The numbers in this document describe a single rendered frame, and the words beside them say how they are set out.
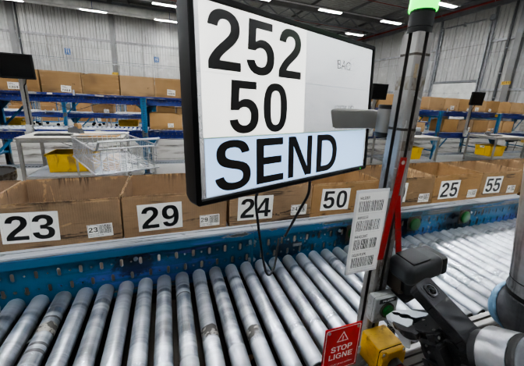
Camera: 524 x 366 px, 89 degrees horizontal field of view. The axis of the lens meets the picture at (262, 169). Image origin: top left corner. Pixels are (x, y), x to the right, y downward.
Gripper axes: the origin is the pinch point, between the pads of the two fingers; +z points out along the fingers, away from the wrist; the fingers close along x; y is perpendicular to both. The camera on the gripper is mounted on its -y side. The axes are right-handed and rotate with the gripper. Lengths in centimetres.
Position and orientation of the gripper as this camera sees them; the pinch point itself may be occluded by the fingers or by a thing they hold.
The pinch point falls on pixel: (391, 314)
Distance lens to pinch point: 74.7
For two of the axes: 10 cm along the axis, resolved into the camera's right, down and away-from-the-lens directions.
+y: 3.1, 9.4, -1.7
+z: -3.1, 2.7, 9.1
